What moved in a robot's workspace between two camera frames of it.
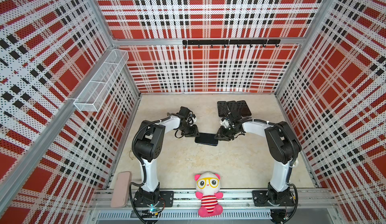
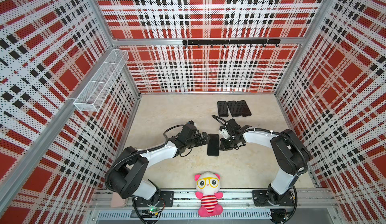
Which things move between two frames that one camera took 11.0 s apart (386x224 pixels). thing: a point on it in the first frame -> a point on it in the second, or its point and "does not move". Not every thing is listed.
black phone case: (222, 108) does not move
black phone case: (232, 108) does not move
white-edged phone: (244, 108) does not move
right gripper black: (222, 135) -> (224, 146)
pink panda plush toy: (208, 186) does not move
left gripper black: (192, 132) -> (199, 141)
